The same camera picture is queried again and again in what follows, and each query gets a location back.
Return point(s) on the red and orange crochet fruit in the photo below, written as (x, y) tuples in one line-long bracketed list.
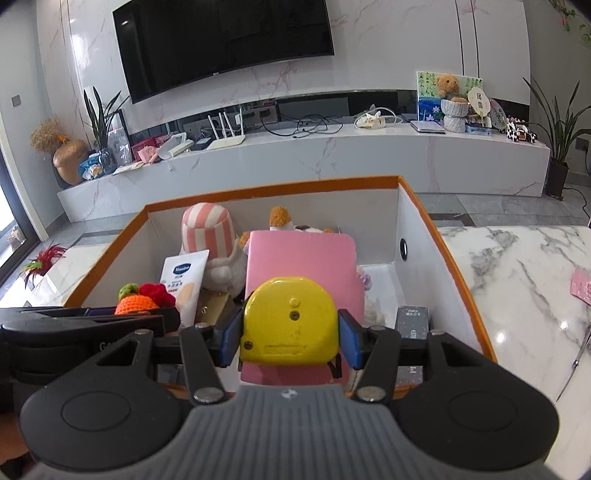
[(143, 297)]

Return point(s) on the marble television console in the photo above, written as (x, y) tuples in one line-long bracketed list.
[(369, 161)]

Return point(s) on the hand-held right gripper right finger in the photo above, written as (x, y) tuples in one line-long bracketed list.
[(350, 339)]

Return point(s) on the red feather decoration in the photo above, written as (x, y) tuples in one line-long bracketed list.
[(41, 263)]

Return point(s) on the cow figurine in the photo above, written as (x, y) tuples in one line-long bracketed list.
[(521, 133)]

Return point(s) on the potted orchid plant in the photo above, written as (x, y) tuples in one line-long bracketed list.
[(556, 175)]

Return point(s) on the white lotion tube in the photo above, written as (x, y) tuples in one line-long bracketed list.
[(184, 281)]

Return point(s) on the gold gift box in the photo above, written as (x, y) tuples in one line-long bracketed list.
[(214, 309)]

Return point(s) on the decorative plate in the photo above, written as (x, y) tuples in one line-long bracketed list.
[(497, 115)]

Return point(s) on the pink packet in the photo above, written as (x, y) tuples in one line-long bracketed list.
[(582, 286)]

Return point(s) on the flower painting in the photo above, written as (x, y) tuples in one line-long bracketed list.
[(427, 99)]

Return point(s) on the white plush with striped hat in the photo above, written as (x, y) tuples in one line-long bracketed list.
[(207, 235)]

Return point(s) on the pink notebook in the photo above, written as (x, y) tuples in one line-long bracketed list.
[(300, 256)]

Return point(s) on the small metal scissors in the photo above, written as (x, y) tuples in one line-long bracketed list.
[(577, 355)]

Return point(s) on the silver laptop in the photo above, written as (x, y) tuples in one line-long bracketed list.
[(427, 127)]

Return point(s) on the gold vase with dried flowers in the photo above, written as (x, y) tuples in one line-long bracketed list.
[(69, 159)]

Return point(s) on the white router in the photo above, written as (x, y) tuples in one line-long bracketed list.
[(226, 143)]

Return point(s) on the brown plush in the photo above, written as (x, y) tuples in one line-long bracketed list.
[(280, 217)]

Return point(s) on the green plant in glass vase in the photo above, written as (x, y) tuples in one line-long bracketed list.
[(104, 124)]

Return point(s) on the round paper fan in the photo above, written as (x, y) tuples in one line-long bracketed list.
[(478, 99)]

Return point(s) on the small black box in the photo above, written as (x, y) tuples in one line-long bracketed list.
[(413, 321)]

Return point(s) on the wall television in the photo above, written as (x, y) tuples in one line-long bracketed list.
[(221, 44)]

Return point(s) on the hanging vine plant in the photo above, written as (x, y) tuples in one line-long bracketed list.
[(570, 11)]

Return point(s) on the yellow tape measure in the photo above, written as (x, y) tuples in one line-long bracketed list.
[(286, 318)]

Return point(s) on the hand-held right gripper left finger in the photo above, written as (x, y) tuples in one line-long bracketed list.
[(231, 339)]

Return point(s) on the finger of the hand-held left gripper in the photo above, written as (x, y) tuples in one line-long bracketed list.
[(69, 316)]

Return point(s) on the orange cardboard box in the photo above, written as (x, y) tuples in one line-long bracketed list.
[(429, 258)]

